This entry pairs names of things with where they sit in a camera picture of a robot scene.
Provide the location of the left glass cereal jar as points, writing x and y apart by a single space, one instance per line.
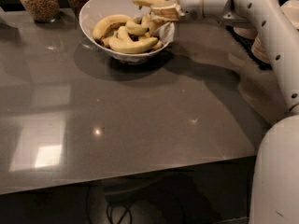
42 10

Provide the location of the left curved yellow banana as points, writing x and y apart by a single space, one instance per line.
101 27

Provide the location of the back stack paper bowls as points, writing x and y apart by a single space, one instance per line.
246 33

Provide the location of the black rubber mat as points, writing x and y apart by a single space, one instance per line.
246 45

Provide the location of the front stack paper bowls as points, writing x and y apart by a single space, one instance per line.
291 11

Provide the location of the white napkin in bowl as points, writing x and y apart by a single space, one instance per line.
165 33

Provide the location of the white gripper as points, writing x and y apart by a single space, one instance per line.
192 9

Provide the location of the white ceramic bowl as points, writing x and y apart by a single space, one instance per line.
95 10

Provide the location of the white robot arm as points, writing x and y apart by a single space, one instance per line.
275 187

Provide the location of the middle small yellow banana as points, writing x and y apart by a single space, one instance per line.
135 29

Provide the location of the stack paper bowls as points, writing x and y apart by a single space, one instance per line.
246 33
291 11

